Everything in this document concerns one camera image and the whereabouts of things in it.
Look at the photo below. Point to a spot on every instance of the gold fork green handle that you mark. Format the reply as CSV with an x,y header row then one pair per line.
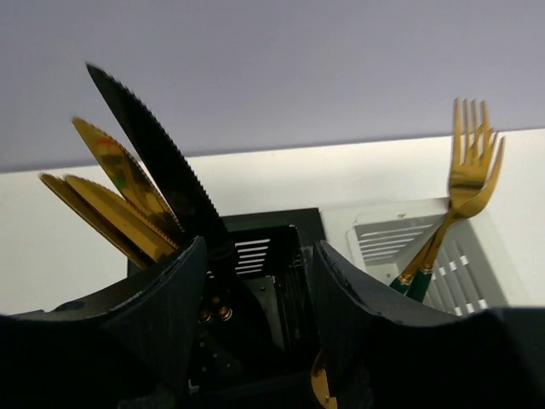
x,y
468,204
465,119

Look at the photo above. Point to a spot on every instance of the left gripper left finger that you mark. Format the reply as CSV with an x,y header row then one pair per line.
x,y
128,344

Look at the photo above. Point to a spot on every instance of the white utensil caddy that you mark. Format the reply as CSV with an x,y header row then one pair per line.
x,y
469,272

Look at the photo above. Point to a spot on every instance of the gold knife green handle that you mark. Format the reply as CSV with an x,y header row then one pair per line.
x,y
129,178
115,219

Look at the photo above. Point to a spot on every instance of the black knife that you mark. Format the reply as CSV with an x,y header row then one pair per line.
x,y
168,167

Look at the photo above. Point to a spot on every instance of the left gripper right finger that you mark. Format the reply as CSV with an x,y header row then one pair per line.
x,y
385,350

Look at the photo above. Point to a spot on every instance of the gold spoon green handle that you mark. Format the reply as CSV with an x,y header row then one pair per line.
x,y
319,383

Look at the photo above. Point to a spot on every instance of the black utensil caddy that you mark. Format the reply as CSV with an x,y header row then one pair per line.
x,y
257,338

